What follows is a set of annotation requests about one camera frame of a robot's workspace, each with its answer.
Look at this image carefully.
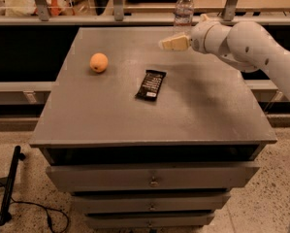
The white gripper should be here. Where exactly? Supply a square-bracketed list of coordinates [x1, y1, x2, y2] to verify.
[158, 14, 231, 54]

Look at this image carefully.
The middle grey drawer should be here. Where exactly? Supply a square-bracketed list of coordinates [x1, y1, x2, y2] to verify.
[73, 192, 230, 214]

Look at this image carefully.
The grey metal railing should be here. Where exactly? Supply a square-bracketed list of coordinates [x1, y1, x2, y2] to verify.
[0, 0, 290, 25]

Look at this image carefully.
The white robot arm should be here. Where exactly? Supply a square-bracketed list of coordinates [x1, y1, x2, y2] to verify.
[189, 15, 290, 233]

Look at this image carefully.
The black snack bar wrapper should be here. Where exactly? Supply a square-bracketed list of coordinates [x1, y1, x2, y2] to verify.
[135, 70, 167, 101]

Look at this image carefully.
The top grey drawer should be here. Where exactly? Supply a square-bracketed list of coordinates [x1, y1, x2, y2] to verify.
[46, 161, 259, 192]

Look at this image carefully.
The grey drawer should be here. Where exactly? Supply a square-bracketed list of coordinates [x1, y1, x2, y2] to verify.
[85, 213, 214, 229]
[46, 161, 259, 192]
[73, 192, 230, 214]

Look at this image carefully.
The black floor cable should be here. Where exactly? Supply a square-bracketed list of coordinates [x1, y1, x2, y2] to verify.
[0, 175, 70, 233]

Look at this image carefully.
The orange fruit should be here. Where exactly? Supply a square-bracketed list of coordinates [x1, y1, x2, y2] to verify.
[89, 52, 109, 73]

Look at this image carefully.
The black stand leg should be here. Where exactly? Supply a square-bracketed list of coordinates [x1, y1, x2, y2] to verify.
[0, 146, 25, 226]

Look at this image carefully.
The bottom grey drawer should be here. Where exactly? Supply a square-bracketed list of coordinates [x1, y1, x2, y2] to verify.
[85, 213, 214, 229]

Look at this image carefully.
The clear plastic water bottle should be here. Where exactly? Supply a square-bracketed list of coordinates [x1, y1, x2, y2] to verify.
[174, 0, 194, 33]

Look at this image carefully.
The grey drawer cabinet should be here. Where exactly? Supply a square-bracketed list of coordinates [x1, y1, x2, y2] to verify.
[31, 27, 275, 218]

